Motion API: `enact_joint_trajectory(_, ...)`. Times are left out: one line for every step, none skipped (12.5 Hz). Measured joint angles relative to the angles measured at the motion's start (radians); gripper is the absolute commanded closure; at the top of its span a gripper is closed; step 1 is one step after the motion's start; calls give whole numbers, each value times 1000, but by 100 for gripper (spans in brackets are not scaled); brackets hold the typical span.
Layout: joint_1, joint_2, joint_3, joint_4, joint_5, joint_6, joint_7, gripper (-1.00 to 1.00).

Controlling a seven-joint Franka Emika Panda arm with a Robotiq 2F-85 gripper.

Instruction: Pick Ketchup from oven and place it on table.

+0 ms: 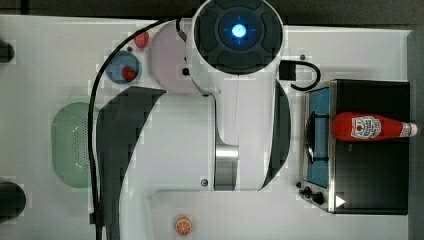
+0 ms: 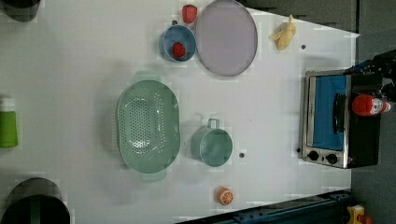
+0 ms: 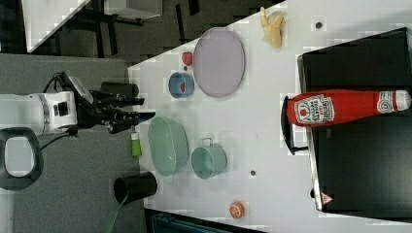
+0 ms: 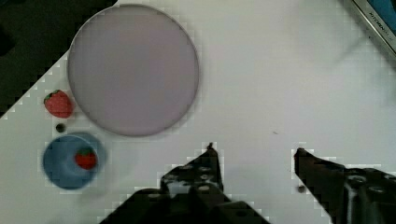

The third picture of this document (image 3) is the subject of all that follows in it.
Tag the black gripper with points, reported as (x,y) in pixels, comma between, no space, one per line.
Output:
(88,115)

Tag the red plush ketchup bottle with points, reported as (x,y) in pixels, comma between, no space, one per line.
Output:
(337,106)

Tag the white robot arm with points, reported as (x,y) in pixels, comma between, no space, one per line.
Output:
(73,107)

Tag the green white marker tube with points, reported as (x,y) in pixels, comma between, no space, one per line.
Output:
(136,144)

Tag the green oval bowl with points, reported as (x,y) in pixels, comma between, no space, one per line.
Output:
(168,144)

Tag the blue bowl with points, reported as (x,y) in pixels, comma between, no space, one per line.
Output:
(181,85)

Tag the black cylinder cup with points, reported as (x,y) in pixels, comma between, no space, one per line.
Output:
(137,187)

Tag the teal mug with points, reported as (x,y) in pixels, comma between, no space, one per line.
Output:
(208,160)

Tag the lavender oval plate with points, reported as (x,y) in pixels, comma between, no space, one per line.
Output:
(219,62)

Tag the white background table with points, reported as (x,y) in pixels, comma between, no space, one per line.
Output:
(42,18)

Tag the orange slice toy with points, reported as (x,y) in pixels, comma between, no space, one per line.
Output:
(236,209)

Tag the yellow plush banana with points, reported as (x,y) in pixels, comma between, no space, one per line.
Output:
(272,30)

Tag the black oven door handle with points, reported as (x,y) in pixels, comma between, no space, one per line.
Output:
(287,131)

